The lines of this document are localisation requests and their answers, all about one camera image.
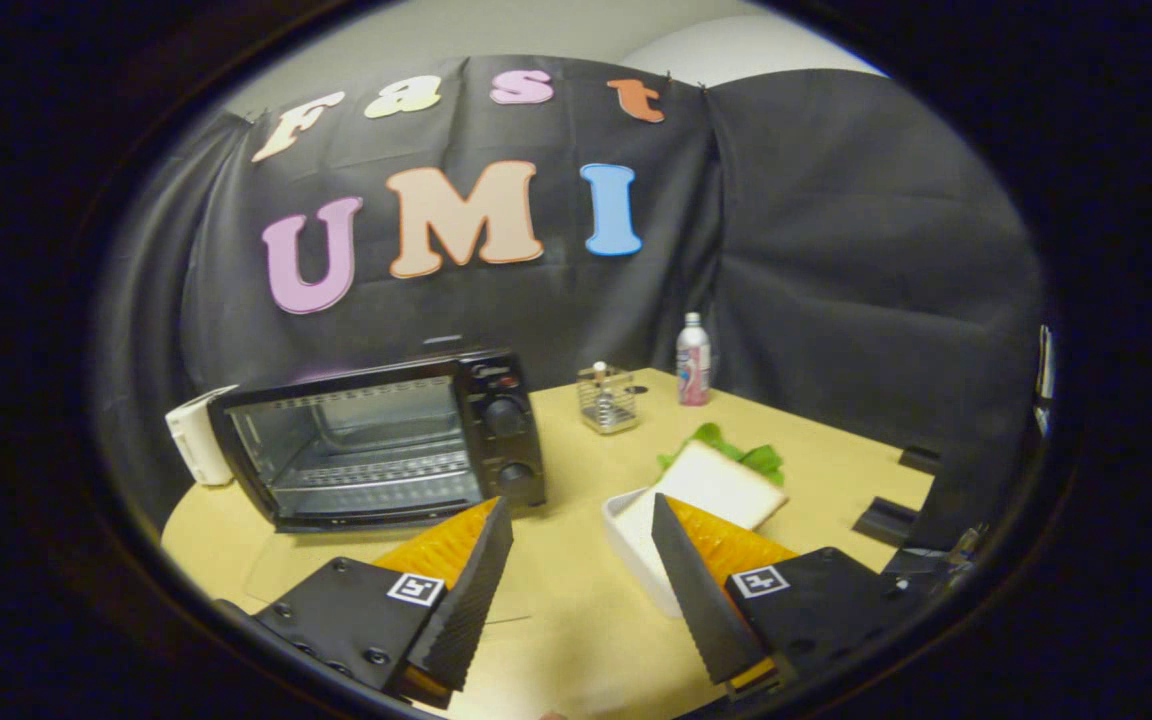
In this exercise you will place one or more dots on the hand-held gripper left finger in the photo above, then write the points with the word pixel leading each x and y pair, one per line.
pixel 471 600

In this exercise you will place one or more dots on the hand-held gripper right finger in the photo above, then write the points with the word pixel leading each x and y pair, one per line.
pixel 698 600

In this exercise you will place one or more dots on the white bread lettuce sandwich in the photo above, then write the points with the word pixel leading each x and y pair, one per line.
pixel 721 485

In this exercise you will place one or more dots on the black toaster oven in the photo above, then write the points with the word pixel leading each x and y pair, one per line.
pixel 506 415

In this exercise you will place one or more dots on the white rectangular dish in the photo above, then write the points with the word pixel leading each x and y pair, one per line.
pixel 634 545

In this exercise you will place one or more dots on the white pink labelled bottle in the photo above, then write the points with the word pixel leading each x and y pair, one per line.
pixel 693 365

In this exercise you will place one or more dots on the white plastic device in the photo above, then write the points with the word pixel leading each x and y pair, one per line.
pixel 196 440

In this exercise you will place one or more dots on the black bracket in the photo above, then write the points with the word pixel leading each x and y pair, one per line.
pixel 921 459
pixel 886 522

